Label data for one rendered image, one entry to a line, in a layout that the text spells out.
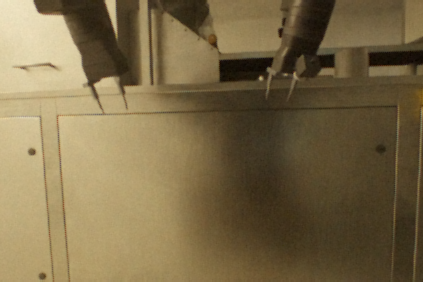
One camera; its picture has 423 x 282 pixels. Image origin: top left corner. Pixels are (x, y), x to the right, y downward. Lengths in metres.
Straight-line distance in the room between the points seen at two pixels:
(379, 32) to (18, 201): 5.54
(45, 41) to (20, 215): 0.60
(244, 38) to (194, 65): 4.08
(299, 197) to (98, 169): 0.54
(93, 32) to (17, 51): 0.71
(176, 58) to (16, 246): 0.79
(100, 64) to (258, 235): 0.54
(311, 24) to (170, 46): 0.57
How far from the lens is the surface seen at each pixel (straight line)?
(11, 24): 1.20
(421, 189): 0.75
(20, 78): 1.13
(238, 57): 0.88
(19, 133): 0.86
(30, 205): 0.87
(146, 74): 0.84
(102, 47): 0.47
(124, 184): 0.68
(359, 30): 5.45
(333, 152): 0.64
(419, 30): 1.25
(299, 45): 0.47
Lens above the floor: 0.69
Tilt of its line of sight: 4 degrees down
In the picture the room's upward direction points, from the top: 1 degrees counter-clockwise
